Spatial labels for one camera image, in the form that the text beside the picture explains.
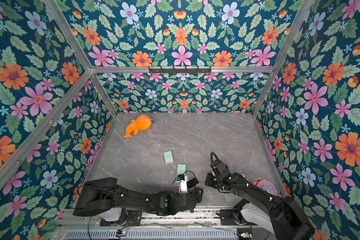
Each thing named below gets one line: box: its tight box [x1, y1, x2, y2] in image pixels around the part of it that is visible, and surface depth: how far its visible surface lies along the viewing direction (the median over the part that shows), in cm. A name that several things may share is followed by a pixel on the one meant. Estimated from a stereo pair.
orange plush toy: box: [123, 114, 152, 138], surface depth 109 cm
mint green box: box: [163, 150, 174, 164], surface depth 95 cm
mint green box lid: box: [176, 164, 187, 177], surface depth 90 cm
